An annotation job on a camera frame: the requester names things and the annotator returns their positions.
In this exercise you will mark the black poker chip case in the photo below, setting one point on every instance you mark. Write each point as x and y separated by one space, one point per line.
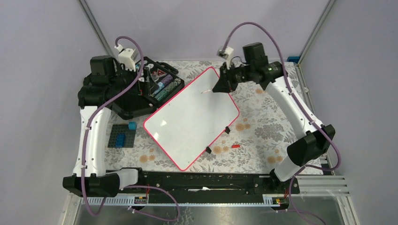
158 83

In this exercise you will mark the black building block plate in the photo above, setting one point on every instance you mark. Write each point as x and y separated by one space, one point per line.
121 137

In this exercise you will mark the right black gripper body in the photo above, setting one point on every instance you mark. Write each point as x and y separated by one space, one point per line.
234 75

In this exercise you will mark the white cable duct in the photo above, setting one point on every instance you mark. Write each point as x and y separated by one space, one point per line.
119 200

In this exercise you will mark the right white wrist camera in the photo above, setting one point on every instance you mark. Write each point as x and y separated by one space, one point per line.
227 54

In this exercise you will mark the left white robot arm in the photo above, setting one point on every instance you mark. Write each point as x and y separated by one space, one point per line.
90 177

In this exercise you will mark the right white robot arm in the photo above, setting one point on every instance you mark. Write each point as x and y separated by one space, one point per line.
313 137

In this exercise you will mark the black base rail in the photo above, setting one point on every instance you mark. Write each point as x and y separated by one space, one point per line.
210 188

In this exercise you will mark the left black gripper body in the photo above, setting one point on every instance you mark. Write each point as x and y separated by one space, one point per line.
124 78

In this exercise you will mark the blue corner bracket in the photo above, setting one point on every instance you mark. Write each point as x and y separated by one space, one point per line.
294 59

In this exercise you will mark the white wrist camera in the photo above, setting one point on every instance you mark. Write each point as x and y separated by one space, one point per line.
227 54
127 57

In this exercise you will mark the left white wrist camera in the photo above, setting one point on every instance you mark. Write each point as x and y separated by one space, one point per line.
127 57

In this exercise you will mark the light blue building block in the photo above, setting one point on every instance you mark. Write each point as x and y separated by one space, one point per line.
132 125

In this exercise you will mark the pink-framed whiteboard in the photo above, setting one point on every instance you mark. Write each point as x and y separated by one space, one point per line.
190 121

